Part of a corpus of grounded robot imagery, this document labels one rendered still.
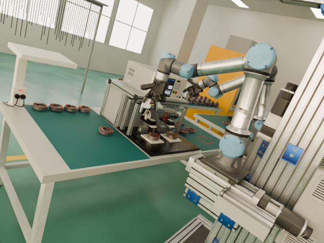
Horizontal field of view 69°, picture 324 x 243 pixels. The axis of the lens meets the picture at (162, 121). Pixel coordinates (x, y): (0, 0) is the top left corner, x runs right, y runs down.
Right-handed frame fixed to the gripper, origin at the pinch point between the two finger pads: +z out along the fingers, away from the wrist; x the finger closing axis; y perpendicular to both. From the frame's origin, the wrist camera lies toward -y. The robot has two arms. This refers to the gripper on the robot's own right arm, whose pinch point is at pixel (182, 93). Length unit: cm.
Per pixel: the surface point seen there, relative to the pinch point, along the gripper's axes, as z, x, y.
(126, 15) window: 369, 354, -529
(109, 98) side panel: 51, -39, -16
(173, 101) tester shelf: 13.8, 3.7, 0.6
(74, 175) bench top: 18, -99, 53
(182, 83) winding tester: 3.2, 10.3, -13.4
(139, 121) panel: 44.2, -16.1, 8.6
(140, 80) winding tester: 19.6, -26.7, -19.3
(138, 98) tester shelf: 14.5, -38.8, 1.0
